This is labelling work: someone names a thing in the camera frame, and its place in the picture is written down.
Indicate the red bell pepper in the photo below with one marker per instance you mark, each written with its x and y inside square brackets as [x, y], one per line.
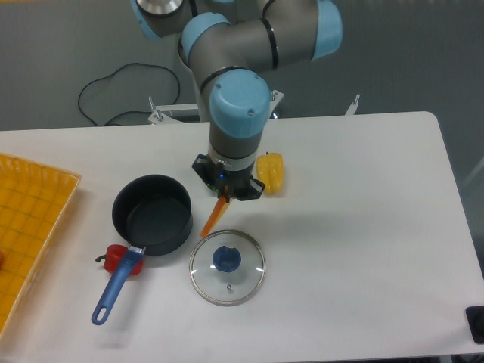
[112, 257]

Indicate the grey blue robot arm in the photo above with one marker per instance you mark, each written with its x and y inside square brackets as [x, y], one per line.
[227, 58]

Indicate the white bracket right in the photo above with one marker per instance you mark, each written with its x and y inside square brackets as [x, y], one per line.
[351, 110]

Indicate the yellow bell pepper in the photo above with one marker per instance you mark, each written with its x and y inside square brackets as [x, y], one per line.
[270, 171]

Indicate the yellow plastic basket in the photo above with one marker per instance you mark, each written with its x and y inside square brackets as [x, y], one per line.
[34, 197]

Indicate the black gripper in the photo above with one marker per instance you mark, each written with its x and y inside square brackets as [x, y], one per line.
[232, 184]

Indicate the glass lid blue knob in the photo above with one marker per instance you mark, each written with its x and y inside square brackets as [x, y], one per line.
[227, 267]

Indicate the dark pot blue handle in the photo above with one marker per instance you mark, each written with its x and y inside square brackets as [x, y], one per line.
[153, 215]

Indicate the black object table corner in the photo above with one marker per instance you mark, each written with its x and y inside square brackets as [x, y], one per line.
[475, 318]

